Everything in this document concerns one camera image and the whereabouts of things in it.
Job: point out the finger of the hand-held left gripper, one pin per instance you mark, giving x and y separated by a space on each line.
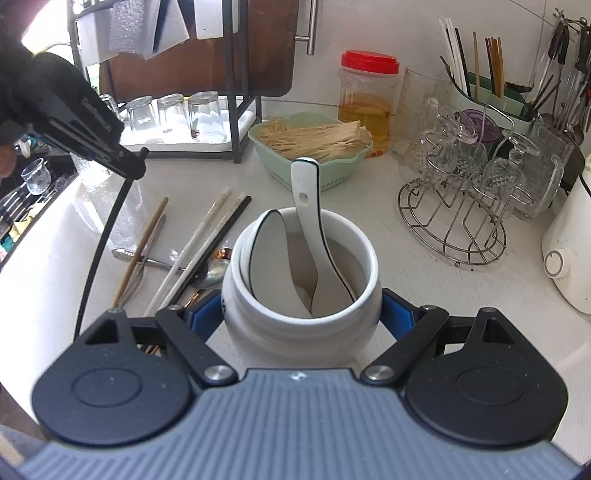
106 154

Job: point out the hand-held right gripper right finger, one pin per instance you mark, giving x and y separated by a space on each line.
399 316

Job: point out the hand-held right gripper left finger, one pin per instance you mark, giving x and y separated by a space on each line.
205 316

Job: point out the white ceramic spoon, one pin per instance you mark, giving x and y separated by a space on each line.
270 258
307 207

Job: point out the wooden chopstick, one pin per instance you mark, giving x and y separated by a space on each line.
141 251

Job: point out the white ceramic mug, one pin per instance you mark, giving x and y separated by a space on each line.
300 337

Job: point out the person's left hand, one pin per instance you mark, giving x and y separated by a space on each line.
7 162

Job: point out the textured glass mug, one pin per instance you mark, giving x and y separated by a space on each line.
92 173

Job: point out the clear drinking glass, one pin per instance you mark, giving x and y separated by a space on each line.
207 115
142 117
175 115

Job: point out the white rack caddy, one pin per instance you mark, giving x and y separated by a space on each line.
92 41

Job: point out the small stemmed glass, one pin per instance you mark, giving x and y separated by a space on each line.
36 173

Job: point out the clear bubble-textured bag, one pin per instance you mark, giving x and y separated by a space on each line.
129 27

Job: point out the black kitchen sink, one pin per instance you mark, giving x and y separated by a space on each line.
27 212

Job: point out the wooden cutting board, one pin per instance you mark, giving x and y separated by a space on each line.
203 69

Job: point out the white drip tray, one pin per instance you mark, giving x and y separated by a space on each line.
240 134

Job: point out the black metal dish rack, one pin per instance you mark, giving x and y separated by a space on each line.
240 92

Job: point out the green plastic basket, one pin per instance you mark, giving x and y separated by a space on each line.
332 170

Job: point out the glass goblet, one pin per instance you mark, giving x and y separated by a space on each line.
510 180
450 138

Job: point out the white plastic board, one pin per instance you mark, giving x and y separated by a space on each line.
217 18

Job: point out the white electric cooking pot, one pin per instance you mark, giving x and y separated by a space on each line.
572 249

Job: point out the dried noodles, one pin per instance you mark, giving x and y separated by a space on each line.
314 138

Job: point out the tall textured glass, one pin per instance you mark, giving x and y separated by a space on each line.
415 115

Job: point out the plastic jar red lid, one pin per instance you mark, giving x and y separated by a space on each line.
367 101

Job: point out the green utensil holder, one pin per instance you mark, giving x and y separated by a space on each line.
505 108

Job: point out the dark ladle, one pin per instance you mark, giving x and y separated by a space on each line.
519 87

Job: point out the bundle of assorted chopsticks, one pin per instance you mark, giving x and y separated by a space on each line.
475 60

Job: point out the row of hanging kitchen tools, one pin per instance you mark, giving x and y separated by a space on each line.
565 60

